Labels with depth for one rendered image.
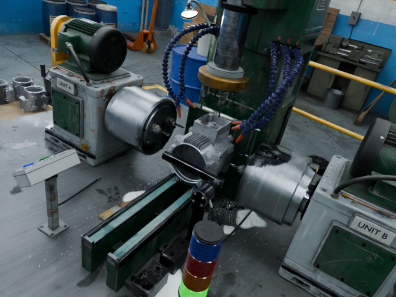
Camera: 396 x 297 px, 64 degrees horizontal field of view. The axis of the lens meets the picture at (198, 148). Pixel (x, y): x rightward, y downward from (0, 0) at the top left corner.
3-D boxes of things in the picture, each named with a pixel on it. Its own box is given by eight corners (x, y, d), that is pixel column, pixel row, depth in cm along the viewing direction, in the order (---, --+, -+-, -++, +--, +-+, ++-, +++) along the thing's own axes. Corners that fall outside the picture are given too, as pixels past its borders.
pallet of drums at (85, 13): (101, 39, 643) (101, -1, 606) (122, 50, 598) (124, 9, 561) (39, 40, 563) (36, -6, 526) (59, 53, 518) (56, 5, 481)
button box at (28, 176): (69, 165, 104) (62, 149, 103) (81, 162, 100) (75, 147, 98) (19, 188, 90) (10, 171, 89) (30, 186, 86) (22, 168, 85)
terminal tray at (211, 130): (205, 128, 130) (209, 112, 126) (228, 138, 126) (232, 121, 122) (190, 137, 120) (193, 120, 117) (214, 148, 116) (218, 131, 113)
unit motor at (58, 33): (79, 96, 164) (78, 10, 144) (126, 119, 152) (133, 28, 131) (34, 109, 144) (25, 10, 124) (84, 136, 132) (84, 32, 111)
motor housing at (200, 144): (191, 155, 139) (198, 116, 130) (228, 173, 132) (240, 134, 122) (164, 174, 123) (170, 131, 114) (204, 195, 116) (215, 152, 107)
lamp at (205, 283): (191, 263, 70) (195, 248, 68) (215, 277, 67) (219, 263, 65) (176, 281, 65) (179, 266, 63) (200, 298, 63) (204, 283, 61)
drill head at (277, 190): (238, 175, 133) (253, 122, 120) (336, 222, 117) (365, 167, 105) (208, 204, 113) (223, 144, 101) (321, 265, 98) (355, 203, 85)
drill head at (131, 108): (120, 118, 158) (124, 70, 146) (180, 147, 144) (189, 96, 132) (80, 134, 139) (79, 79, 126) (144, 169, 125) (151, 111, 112)
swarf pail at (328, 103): (317, 105, 525) (324, 90, 511) (323, 102, 547) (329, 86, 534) (336, 112, 511) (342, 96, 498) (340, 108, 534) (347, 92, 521)
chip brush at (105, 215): (139, 194, 129) (139, 192, 129) (148, 200, 127) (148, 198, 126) (96, 217, 114) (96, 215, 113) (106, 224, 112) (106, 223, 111)
